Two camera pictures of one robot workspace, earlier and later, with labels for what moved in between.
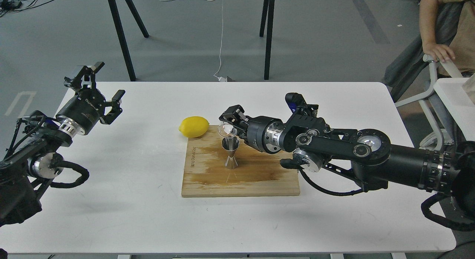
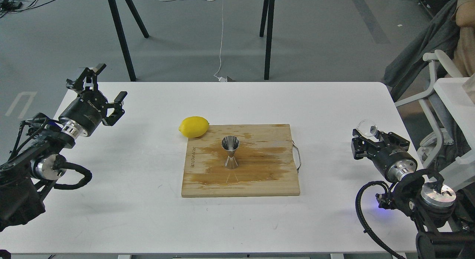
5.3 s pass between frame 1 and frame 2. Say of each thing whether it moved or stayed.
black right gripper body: moved
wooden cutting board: stayed
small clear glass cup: moved
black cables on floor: stayed
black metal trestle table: stayed
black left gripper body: stayed
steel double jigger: stayed
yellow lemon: stayed
